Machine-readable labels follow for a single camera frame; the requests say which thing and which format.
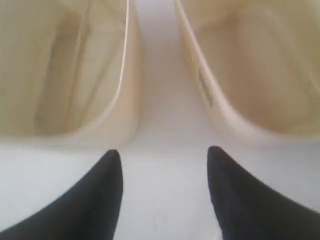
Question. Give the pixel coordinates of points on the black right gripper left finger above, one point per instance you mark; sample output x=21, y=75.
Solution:
x=87, y=211

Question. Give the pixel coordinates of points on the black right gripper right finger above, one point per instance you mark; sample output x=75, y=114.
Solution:
x=247, y=209

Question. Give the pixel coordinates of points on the cream bin triangle mark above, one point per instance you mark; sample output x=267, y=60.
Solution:
x=70, y=72

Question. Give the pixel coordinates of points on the cream bin square mark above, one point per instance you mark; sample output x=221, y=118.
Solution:
x=257, y=62

